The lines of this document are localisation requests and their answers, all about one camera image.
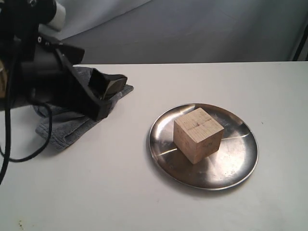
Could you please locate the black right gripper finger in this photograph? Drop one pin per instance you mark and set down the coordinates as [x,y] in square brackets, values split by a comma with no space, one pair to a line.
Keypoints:
[104,86]

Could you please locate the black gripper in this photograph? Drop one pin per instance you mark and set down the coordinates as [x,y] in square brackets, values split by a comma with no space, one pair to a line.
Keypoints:
[36,68]

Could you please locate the grey fleece towel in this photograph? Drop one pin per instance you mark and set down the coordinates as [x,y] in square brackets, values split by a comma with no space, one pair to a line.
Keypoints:
[69,126]

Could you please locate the wooden cube block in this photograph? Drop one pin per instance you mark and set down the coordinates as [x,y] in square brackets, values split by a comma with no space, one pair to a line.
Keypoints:
[197,135]

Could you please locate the grey backdrop cloth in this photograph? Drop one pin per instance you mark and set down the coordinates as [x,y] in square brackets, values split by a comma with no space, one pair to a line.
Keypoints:
[183,31]

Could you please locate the round steel plate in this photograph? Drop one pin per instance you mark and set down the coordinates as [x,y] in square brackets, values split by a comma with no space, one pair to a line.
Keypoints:
[231,165]

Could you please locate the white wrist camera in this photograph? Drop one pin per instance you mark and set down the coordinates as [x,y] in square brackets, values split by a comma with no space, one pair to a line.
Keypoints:
[58,15]

